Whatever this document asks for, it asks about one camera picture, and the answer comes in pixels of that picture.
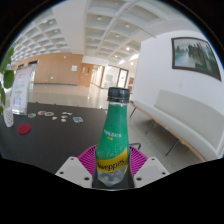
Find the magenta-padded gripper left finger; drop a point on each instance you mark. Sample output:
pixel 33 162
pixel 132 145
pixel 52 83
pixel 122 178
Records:
pixel 75 168

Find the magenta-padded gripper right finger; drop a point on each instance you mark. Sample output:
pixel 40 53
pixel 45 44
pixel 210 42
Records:
pixel 150 170

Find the green plastic drink bottle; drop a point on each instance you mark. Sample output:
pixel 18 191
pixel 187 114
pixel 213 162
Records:
pixel 113 133

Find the black metal chair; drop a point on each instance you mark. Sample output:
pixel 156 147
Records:
pixel 134 143

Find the small blue card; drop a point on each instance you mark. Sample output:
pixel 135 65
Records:
pixel 78 119

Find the small white paper piece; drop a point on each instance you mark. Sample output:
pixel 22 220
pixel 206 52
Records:
pixel 54 118
pixel 63 120
pixel 64 116

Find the long white paper piece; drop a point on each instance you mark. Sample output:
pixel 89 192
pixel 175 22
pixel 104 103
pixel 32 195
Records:
pixel 66 113

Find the long white bench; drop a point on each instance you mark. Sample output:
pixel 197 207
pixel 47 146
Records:
pixel 186 123

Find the green-rimmed round sticker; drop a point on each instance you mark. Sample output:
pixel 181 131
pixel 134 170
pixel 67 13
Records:
pixel 49 114

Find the flat round red coaster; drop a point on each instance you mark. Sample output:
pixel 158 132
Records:
pixel 24 129

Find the orange and blue round sticker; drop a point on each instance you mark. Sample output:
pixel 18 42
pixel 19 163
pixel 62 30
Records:
pixel 41 113

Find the brown wooden double door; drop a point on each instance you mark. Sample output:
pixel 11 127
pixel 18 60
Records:
pixel 85 75

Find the clear acrylic sign stand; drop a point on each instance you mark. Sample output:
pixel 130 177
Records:
pixel 20 90

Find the black-framed glass door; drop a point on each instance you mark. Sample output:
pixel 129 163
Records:
pixel 122 78

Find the green leafy potted plant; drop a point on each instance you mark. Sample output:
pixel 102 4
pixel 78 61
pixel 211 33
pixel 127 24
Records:
pixel 8 78

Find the dark-framed landscape picture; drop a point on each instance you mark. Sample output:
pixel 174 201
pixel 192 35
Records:
pixel 195 56

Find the recessed ceiling lights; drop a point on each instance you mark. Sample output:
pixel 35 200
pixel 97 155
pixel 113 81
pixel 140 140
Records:
pixel 99 18

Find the red wall poster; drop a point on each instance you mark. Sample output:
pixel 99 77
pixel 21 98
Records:
pixel 131 84

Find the white wall notice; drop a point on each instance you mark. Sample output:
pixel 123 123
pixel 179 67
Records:
pixel 74 68

